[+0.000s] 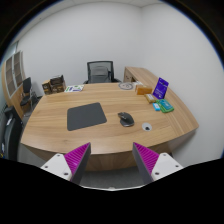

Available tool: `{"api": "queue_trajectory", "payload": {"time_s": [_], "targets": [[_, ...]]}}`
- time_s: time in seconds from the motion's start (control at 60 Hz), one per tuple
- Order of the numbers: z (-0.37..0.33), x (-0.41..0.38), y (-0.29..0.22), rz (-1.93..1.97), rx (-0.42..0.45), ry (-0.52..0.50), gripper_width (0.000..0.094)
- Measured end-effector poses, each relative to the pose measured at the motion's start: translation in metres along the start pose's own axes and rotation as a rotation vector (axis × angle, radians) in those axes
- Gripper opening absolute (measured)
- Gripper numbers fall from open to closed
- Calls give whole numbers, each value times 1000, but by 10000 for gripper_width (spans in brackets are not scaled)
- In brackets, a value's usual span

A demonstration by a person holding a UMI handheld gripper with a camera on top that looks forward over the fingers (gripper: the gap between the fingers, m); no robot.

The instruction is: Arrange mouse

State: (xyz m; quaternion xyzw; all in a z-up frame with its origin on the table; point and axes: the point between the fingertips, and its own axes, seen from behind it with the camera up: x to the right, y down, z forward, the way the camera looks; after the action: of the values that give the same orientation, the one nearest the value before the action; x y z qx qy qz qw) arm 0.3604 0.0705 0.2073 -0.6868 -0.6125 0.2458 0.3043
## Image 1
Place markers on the small brown box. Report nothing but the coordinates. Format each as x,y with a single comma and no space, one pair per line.
46,87

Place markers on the wooden office desk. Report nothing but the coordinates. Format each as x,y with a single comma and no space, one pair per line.
46,131

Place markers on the round white disc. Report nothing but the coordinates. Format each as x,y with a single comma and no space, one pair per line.
125,86

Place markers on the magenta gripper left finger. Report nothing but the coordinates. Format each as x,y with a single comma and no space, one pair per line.
70,166

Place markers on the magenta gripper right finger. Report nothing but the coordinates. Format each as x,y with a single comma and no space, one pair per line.
153,166

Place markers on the grey mesh office chair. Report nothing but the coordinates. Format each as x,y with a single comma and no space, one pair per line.
100,72

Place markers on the small tan box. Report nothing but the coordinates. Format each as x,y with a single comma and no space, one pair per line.
150,98

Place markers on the dark brown box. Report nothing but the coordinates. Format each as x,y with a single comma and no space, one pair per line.
57,84

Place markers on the black chair at left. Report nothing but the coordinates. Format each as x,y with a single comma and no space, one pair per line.
28,95

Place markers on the white green leaflet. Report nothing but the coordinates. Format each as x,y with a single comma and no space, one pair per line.
74,88

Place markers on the small blue box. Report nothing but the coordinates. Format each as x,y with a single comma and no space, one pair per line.
156,107

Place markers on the dark grey mouse pad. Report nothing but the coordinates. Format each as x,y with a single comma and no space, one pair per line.
85,116

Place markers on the orange cardboard box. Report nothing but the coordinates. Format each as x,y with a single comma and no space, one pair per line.
142,90

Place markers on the wooden side cabinet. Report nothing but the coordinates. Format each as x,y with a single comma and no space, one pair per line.
133,74

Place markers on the purple standing sign card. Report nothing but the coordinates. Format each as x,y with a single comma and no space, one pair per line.
160,89

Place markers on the round grey desk grommet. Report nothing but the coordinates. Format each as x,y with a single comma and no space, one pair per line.
146,127

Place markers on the wooden shelf cabinet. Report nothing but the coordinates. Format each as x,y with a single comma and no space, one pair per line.
13,76

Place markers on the black equipment at left edge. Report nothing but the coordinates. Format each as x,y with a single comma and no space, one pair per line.
11,127

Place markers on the dark grey computer mouse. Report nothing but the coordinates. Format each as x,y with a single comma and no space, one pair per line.
126,119

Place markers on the green flat box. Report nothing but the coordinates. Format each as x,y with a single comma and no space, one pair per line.
165,106

